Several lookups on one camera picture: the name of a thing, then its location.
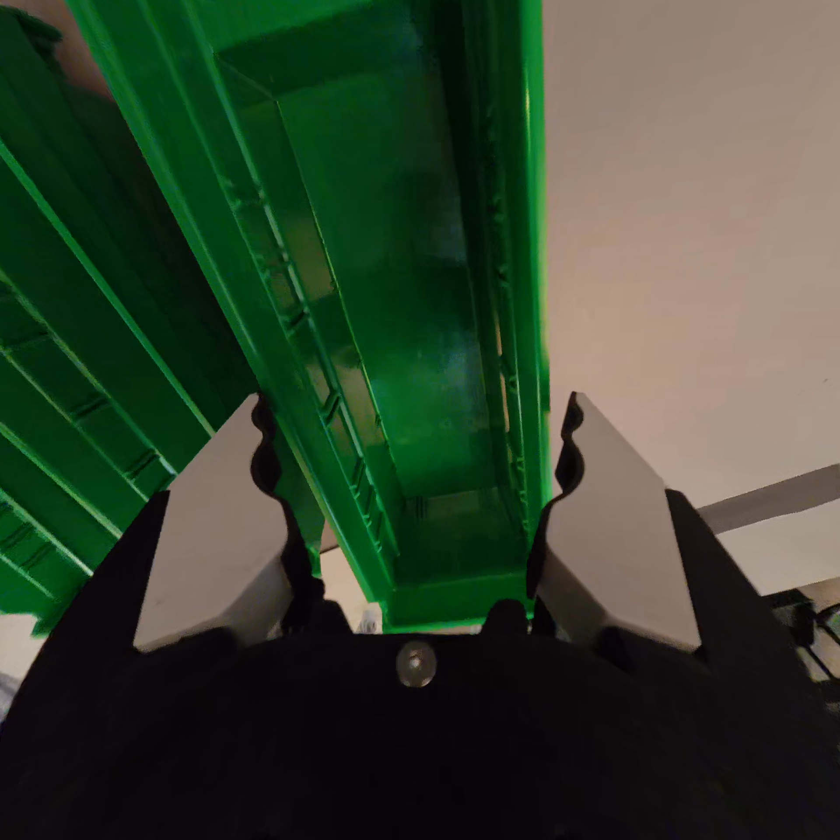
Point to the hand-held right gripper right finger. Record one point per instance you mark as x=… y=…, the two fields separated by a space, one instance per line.
x=617 y=531

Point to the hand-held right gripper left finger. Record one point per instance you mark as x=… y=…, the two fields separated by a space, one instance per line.
x=210 y=525

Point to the green plastic bin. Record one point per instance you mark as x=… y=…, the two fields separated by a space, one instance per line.
x=98 y=295
x=394 y=262

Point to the grey tape strip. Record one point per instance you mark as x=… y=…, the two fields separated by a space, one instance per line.
x=774 y=502

